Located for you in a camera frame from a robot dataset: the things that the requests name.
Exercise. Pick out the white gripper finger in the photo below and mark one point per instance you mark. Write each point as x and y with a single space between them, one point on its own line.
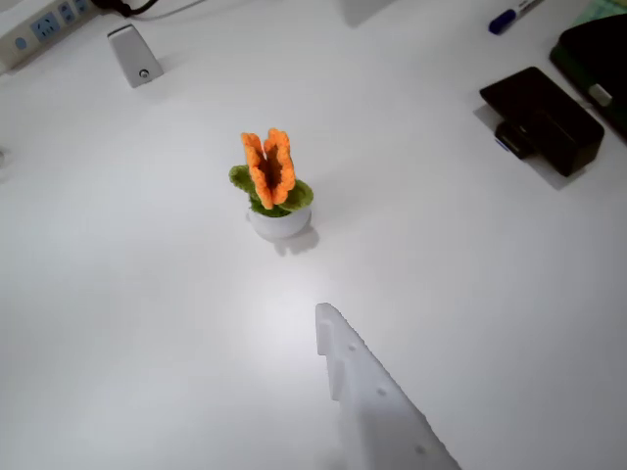
372 406

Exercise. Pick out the crochet sunflower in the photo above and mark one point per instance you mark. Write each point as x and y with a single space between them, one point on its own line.
269 166

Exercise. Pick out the black phone with stand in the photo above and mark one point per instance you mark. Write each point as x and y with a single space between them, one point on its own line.
539 117

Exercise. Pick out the blue capped marker pen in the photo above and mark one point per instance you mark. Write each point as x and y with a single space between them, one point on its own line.
502 22

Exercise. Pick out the black green-edged case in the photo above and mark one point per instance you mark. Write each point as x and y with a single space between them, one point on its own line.
597 54

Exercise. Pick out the computer monitor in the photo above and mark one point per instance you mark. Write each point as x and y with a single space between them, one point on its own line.
132 59

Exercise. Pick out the pale green paper pad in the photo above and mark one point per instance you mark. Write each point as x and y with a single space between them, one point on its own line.
597 12

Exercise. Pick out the white power strip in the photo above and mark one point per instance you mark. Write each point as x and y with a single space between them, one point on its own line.
44 27

